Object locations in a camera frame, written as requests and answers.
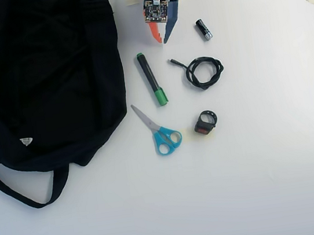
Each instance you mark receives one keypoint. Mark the grey-blue gripper finger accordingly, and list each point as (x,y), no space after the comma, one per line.
(169,31)

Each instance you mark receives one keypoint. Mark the black fabric bag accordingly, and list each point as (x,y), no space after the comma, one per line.
(46,80)

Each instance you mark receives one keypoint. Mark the camera circuit board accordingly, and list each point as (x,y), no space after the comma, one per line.
(156,9)

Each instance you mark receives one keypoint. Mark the black marker with green cap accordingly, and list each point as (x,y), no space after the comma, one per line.
(150,77)

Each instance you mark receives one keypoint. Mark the small black cylinder flashlight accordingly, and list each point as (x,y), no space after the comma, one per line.
(203,29)

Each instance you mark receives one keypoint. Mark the black bike light red lens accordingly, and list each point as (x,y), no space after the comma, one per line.
(203,125)

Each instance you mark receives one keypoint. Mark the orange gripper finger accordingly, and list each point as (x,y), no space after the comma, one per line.
(155,33)

